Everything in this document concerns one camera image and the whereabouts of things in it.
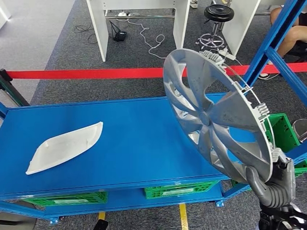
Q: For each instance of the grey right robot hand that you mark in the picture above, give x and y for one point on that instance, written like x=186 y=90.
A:
x=284 y=173

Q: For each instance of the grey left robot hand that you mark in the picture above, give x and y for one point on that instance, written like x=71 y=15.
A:
x=101 y=224

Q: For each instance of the grey plastic wheel hubcap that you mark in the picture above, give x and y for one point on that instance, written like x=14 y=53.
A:
x=230 y=111

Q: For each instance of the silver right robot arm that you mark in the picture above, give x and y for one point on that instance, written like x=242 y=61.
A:
x=275 y=198

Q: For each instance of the blue metal shelf rack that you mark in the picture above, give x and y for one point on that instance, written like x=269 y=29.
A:
x=119 y=143

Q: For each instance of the white curved plastic car part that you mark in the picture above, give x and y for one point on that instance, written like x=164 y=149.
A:
x=62 y=149

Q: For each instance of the green plastic crate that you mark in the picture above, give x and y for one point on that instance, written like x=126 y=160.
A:
x=283 y=133
x=172 y=190
x=72 y=199

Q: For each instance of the chrome stanchion base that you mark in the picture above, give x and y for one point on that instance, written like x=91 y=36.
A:
x=301 y=130

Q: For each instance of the white power strip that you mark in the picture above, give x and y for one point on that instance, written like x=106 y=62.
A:
x=229 y=56
x=122 y=14

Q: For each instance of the person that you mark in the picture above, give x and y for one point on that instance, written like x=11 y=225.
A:
x=293 y=33

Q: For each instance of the red barrier belt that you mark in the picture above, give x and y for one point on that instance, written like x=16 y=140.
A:
x=96 y=73

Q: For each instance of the white desk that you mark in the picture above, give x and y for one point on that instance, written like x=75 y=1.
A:
x=97 y=28
x=240 y=23

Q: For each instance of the black round stool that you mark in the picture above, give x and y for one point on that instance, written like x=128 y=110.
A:
x=218 y=12

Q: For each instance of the black router device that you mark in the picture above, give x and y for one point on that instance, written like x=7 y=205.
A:
x=120 y=36

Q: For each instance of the white shoe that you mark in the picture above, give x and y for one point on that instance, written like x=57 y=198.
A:
x=193 y=3

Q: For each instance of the black belt stanchion post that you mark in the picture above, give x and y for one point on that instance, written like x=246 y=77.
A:
x=12 y=89

